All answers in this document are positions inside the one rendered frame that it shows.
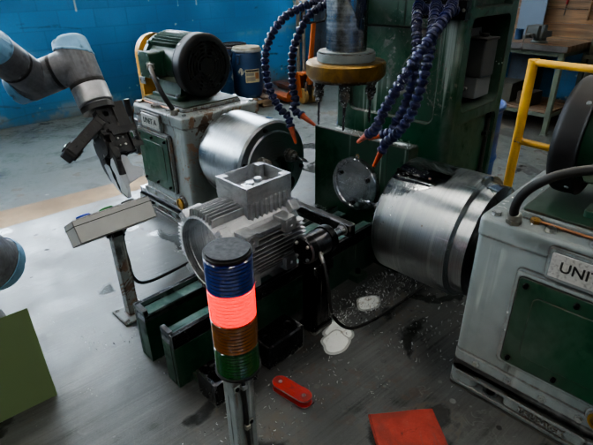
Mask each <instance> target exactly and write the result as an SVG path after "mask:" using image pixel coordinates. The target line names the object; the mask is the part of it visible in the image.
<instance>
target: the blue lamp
mask: <svg viewBox="0 0 593 445"><path fill-rule="evenodd" d="M202 259H203V257H202ZM203 267H204V274H205V278H206V279H205V280H206V290H207V291H208V292H209V293H210V294H211V295H213V296H215V297H217V298H237V297H240V296H243V295H244V294H246V293H248V292H249V291H250V290H251V289H252V288H253V286H254V283H255V282H254V270H253V256H252V253H251V256H250V257H249V258H248V259H246V260H245V261H243V262H241V263H239V264H236V265H232V266H216V265H213V264H211V263H209V262H207V261H205V260H204V259H203Z"/></svg>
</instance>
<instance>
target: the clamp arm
mask: <svg viewBox="0 0 593 445"><path fill-rule="evenodd" d="M297 202H298V203H299V205H300V208H299V209H298V210H297V213H298V216H301V217H303V218H304V219H307V220H309V221H311V222H314V223H316V224H319V225H321V224H328V225H330V226H331V227H332V228H333V229H335V228H337V227H339V226H340V227H341V228H344V227H345V229H343V231H344V232H345V231H346V232H345V233H344V232H343V236H346V237H348V238H351V237H352V236H354V235H355V227H356V225H355V224H354V223H353V222H350V221H348V220H345V219H343V218H340V217H339V216H336V215H333V214H330V213H328V212H326V211H324V210H321V209H319V208H316V207H313V206H311V205H308V204H306V203H303V202H302V201H299V200H297Z"/></svg>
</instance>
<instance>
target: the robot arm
mask: <svg viewBox="0 0 593 445"><path fill-rule="evenodd" d="M51 46H52V51H53V53H51V54H48V55H46V56H45V57H41V58H38V59H36V58H35V57H33V56H32V55H31V54H29V53H28V52H27V51H25V50H24V49H22V48H21V47H20V46H19V45H18V44H17V43H16V42H14V41H13V40H12V39H11V38H10V37H9V36H8V35H7V34H5V33H4V32H2V31H1V30H0V79H1V80H2V83H3V86H4V89H5V91H6V92H7V94H8V95H9V96H11V97H12V99H13V100H14V101H15V102H17V103H19V104H28V103H30V102H37V101H39V100H41V99H42V98H44V97H47V96H49V95H52V94H55V93H57V92H60V91H62V90H65V89H66V88H68V87H69V88H70V90H71V92H72V95H73V97H74V99H75V102H76V103H77V105H78V108H79V109H80V111H81V114H82V116H83V117H93V119H92V120H91V122H90V123H89V124H88V125H87V126H86V127H85V128H84V129H83V131H82V132H81V133H80V134H79V135H78V136H77V137H76V138H75V139H74V140H73V141H70V142H69V143H68V144H66V145H64V148H63V150H62V154H61V155H60V157H62V158H63V159H64V160H66V161H67V162H68V163H71V162H73V161H74V162H75V161H76V160H77V159H78V158H80V156H81V154H82V153H83V152H84V151H83V149H84V148H85V147H86V145H87V144H88V143H89V142H90V141H91V139H93V144H94V150H95V153H96V154H97V156H98V157H99V159H100V162H101V166H102V167H103V169H104V171H105V173H106V174H107V176H108V177H109V180H110V181H111V182H112V183H113V185H114V186H115V187H116V189H117V190H118V191H119V192H120V193H121V194H122V195H123V196H125V197H126V198H127V199H129V198H131V188H130V183H132V182H133V181H135V180H136V179H137V178H139V177H141V176H142V175H143V173H144V171H143V169H142V167H140V166H137V165H132V164H131V163H130V161H129V159H128V157H127V155H130V154H133V153H135V152H136V151H137V149H136V147H138V146H141V145H144V143H143V141H142V139H141V137H140V135H139V131H138V129H137V126H136V125H135V123H131V120H130V119H129V117H128V114H127V112H126V110H125V107H124V105H123V102H122V100H121V101H116V102H113V101H112V99H113V97H112V95H111V93H110V91H109V87H108V85H107V83H106V81H105V79H104V77H103V75H102V73H101V69H100V66H99V65H98V63H97V60H96V58H95V53H94V52H93V51H92V49H91V47H90V45H89V43H88V41H87V38H86V37H85V36H84V35H82V34H77V33H68V34H61V35H59V36H57V38H56V39H54V40H53V41H52V42H51ZM131 130H136V132H137V134H138V136H139V140H137V139H134V140H133V139H132V137H134V136H133V134H132V132H130V131H131ZM25 264H26V254H25V251H24V249H23V247H22V246H21V245H20V244H19V243H18V242H17V241H15V240H13V239H11V238H4V237H2V236H1V235H0V290H5V289H7V288H9V287H11V286H12V285H13V284H14V283H16V282H17V281H18V280H19V278H20V277H21V276H22V274H23V272H24V270H25Z"/></svg>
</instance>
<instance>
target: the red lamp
mask: <svg viewBox="0 0 593 445"><path fill-rule="evenodd" d="M206 294H207V301H208V307H209V314H210V319H211V321H212V322H213V323H214V324H215V325H217V326H219V327H222V328H238V327H242V326H243V325H246V324H248V323H249V322H251V321H252V320H253V319H254V317H255V316H256V313H257V309H256V297H255V283H254V286H253V288H252V289H251V290H250V291H249V292H248V293H246V294H244V295H243V296H240V297H237V298H217V297H215V296H213V295H211V294H210V293H209V292H208V291H206Z"/></svg>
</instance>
